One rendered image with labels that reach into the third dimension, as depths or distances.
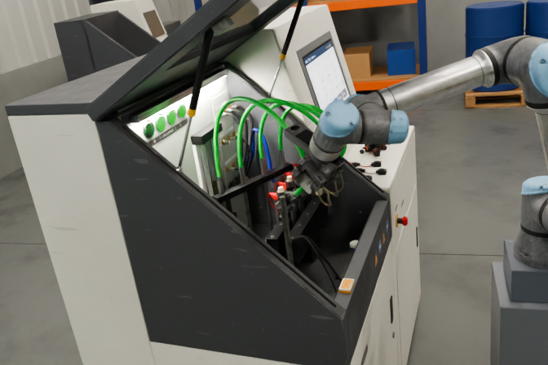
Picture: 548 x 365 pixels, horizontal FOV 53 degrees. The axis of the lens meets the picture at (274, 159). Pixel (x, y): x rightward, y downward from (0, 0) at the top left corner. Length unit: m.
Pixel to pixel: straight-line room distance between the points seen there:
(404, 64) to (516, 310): 5.49
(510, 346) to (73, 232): 1.26
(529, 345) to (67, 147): 1.36
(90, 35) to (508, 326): 4.42
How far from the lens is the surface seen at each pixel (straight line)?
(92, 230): 1.57
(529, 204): 1.61
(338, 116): 1.13
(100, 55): 5.33
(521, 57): 1.34
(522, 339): 1.74
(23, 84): 6.63
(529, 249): 1.67
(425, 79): 1.34
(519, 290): 1.68
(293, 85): 1.90
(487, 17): 6.19
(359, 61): 6.96
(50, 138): 1.52
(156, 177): 1.37
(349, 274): 1.52
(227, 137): 1.92
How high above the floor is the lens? 1.77
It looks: 20 degrees down
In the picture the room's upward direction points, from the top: 8 degrees counter-clockwise
